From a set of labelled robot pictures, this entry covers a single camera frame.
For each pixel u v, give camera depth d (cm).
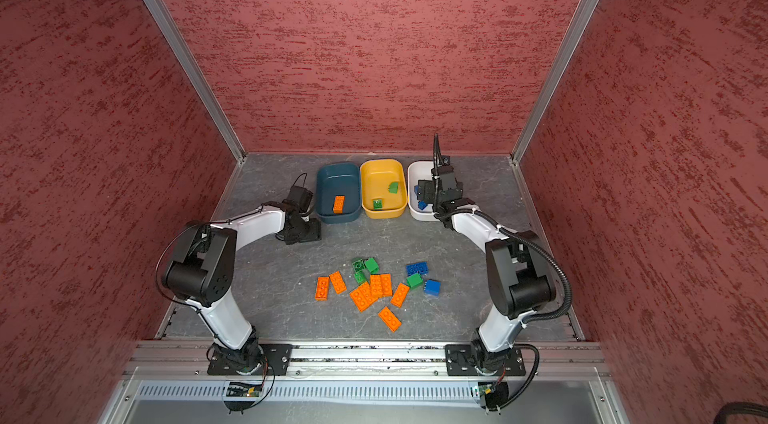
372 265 89
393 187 110
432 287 87
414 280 85
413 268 89
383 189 110
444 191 73
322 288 85
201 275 48
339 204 103
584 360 76
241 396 73
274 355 74
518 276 47
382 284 85
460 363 74
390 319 81
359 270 87
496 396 71
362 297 84
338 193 109
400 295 85
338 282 87
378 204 103
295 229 81
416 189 108
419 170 114
